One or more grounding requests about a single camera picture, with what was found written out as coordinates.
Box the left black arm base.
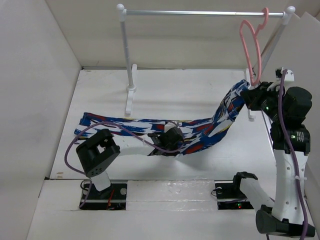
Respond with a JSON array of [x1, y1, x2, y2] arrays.
[[79, 180, 128, 211]]

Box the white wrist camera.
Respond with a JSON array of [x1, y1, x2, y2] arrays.
[[164, 120, 180, 133], [267, 67, 295, 91]]

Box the white clothes rack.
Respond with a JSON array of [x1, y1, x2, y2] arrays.
[[116, 3, 296, 117]]

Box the blue patterned trousers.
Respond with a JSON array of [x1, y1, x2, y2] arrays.
[[74, 79, 250, 156]]

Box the pink plastic hanger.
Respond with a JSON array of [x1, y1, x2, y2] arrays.
[[239, 7, 270, 87]]

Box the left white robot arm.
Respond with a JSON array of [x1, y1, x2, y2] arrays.
[[76, 127, 184, 199]]

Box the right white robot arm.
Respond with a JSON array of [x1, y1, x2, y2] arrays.
[[231, 82, 316, 239]]

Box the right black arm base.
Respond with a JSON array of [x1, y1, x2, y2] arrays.
[[211, 178, 262, 212]]

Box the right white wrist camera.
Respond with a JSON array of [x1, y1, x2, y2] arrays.
[[267, 67, 295, 91]]

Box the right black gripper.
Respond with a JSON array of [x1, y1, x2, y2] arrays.
[[240, 81, 287, 123]]

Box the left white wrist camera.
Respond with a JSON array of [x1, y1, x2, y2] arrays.
[[164, 120, 180, 133]]

